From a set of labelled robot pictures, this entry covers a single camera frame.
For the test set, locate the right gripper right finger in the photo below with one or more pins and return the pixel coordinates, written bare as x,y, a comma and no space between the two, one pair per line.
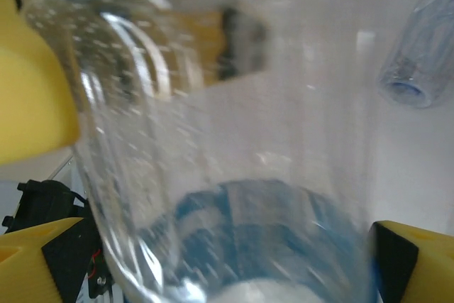
432,274

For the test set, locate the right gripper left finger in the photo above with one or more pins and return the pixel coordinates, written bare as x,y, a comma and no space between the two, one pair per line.
21,271

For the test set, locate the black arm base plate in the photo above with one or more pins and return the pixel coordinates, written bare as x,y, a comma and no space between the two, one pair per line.
42,200

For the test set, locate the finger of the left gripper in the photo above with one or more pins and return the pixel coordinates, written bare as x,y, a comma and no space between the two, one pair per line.
28,97
244,47

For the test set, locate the blue tinted plastic bottle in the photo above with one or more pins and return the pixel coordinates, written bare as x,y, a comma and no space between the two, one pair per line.
422,44

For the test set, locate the clear bottle blue label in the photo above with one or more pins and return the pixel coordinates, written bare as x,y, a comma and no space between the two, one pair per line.
213,175

